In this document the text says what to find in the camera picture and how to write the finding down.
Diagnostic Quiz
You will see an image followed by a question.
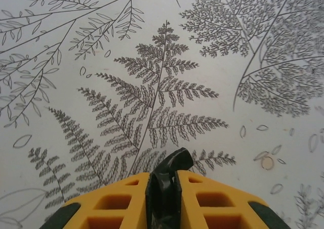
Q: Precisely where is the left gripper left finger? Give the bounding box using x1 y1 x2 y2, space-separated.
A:
45 171 152 229

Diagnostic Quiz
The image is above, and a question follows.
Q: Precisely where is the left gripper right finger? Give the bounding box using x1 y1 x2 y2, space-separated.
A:
177 170 292 229

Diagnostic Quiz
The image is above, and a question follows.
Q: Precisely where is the floral print table mat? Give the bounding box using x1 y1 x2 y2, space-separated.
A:
0 0 324 229

